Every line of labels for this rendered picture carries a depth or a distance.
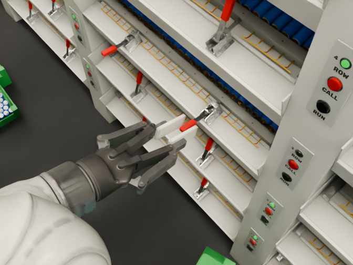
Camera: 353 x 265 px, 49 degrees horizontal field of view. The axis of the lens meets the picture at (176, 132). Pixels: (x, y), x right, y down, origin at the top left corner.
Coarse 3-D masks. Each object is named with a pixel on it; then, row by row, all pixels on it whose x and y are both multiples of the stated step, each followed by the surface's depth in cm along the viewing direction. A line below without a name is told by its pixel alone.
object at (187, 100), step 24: (96, 0) 99; (96, 24) 96; (120, 24) 94; (120, 48) 92; (144, 48) 90; (144, 72) 89; (168, 72) 86; (168, 96) 88; (192, 96) 83; (216, 120) 79; (240, 144) 76
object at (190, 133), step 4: (192, 128) 74; (196, 128) 74; (184, 132) 73; (188, 132) 73; (192, 132) 74; (176, 136) 72; (180, 136) 72; (184, 136) 73; (188, 136) 74; (192, 136) 75; (172, 140) 71; (176, 140) 72; (188, 140) 75; (168, 144) 71
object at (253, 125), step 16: (112, 0) 94; (112, 16) 94; (128, 16) 91; (128, 32) 92; (144, 32) 89; (160, 48) 86; (176, 64) 85; (208, 80) 80; (224, 96) 78; (240, 112) 76; (256, 128) 74
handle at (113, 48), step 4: (124, 40) 89; (128, 40) 89; (120, 44) 88; (124, 44) 89; (108, 48) 87; (112, 48) 87; (116, 48) 87; (104, 52) 86; (108, 52) 87; (112, 52) 87; (104, 56) 87
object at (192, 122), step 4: (204, 112) 78; (208, 112) 77; (200, 116) 77; (204, 116) 77; (192, 120) 76; (196, 120) 77; (200, 120) 77; (184, 124) 76; (188, 124) 76; (192, 124) 76; (180, 128) 75; (184, 128) 75; (188, 128) 76
